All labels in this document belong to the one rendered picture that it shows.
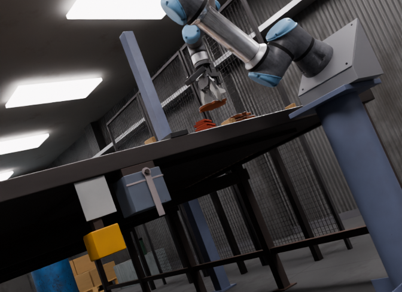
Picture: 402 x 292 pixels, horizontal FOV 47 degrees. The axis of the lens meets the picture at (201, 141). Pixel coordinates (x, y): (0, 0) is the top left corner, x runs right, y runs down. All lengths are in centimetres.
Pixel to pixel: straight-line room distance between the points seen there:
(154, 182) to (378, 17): 384
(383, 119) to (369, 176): 328
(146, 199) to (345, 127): 78
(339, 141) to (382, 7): 331
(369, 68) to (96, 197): 107
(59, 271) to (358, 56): 578
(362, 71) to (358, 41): 13
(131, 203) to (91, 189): 13
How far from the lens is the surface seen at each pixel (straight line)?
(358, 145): 178
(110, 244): 140
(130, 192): 145
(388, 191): 179
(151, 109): 404
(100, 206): 143
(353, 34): 184
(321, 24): 532
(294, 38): 178
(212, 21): 166
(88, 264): 953
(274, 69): 174
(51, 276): 692
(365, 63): 180
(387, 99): 499
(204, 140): 167
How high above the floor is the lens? 63
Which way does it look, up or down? 9 degrees up
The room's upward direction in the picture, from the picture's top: 22 degrees counter-clockwise
